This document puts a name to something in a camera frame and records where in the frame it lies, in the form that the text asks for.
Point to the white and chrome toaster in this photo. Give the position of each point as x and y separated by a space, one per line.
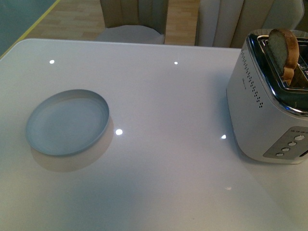
269 117

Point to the light blue round plate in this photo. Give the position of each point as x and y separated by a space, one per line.
68 122

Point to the slice of brown bread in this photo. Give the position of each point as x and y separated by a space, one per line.
284 48

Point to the beige chair right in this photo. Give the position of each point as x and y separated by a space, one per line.
226 23

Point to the beige chair left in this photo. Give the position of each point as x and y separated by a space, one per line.
134 21

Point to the beige chair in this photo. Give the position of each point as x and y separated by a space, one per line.
226 23
134 21

